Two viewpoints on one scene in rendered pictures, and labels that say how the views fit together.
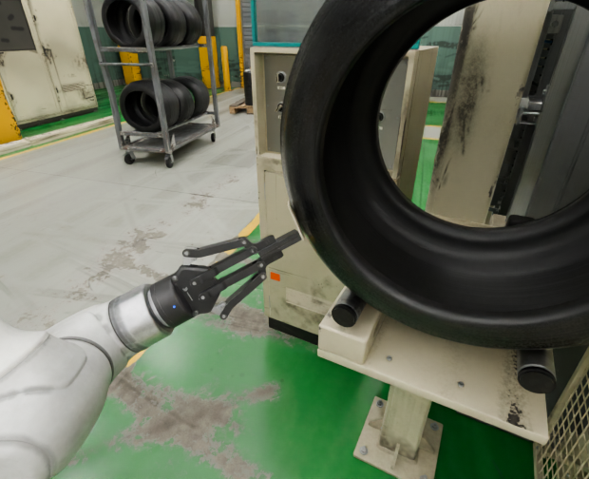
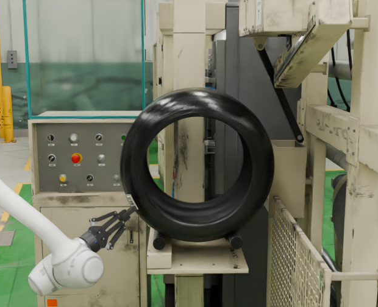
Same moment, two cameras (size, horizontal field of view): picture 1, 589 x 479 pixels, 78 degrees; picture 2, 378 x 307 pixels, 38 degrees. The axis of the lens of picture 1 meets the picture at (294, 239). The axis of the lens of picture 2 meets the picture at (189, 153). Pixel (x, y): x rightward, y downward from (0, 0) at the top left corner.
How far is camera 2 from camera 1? 1.48 m
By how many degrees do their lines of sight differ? 33
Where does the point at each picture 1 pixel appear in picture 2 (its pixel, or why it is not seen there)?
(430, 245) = (183, 215)
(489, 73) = (189, 133)
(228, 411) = not seen: outside the picture
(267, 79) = (39, 139)
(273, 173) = (49, 208)
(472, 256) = (203, 215)
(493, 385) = (225, 262)
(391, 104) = not seen: hidden behind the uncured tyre
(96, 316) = not seen: hidden behind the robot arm
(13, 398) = (86, 250)
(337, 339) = (157, 258)
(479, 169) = (195, 176)
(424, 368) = (197, 264)
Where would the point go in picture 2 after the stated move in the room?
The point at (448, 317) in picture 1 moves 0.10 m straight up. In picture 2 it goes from (202, 225) to (202, 197)
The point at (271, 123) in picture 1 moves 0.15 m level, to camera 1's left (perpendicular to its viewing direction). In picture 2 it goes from (42, 170) to (11, 173)
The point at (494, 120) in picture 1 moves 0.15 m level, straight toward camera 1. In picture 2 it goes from (196, 153) to (197, 159)
